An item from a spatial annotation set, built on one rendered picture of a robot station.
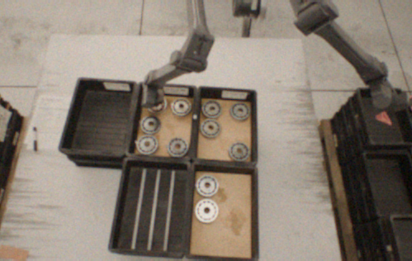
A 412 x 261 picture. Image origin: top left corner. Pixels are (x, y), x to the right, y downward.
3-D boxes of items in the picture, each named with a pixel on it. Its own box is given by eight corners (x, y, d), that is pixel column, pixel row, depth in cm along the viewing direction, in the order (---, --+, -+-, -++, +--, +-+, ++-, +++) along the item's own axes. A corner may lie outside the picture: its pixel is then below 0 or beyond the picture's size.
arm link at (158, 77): (209, 55, 99) (178, 45, 94) (206, 73, 99) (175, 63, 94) (165, 77, 138) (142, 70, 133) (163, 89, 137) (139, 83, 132)
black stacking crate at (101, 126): (85, 89, 163) (78, 77, 153) (140, 93, 164) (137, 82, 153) (67, 159, 147) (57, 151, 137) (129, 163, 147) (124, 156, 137)
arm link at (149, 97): (167, 77, 134) (148, 71, 130) (165, 101, 130) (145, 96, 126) (158, 87, 144) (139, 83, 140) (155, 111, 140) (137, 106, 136)
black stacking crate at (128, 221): (129, 164, 147) (125, 157, 137) (191, 169, 147) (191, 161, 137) (114, 253, 131) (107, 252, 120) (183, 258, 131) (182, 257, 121)
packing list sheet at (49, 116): (36, 95, 173) (35, 94, 173) (78, 95, 174) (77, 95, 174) (22, 149, 160) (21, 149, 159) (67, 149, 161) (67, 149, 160)
